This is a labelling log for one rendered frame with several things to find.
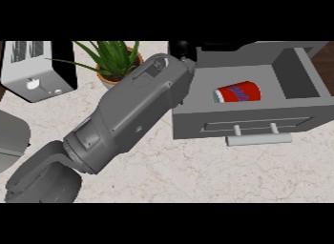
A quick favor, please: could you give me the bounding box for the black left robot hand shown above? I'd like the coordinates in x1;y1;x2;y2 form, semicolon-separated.
166;40;258;62

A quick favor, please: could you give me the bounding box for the grey open drawer box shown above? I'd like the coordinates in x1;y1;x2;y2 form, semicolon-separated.
179;40;330;112

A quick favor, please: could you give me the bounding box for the red can with blue print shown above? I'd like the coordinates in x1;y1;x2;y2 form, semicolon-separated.
212;80;262;104

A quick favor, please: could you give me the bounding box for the potted green plant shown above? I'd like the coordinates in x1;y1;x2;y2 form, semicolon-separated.
45;40;145;91

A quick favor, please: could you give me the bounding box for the silver toaster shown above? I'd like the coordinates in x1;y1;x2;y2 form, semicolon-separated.
0;40;77;104

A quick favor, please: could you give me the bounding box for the grey rounded appliance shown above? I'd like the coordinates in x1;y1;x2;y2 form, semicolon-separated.
0;103;32;178

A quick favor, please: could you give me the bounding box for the grey drawer front with handle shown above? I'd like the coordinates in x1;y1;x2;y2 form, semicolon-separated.
170;94;334;148

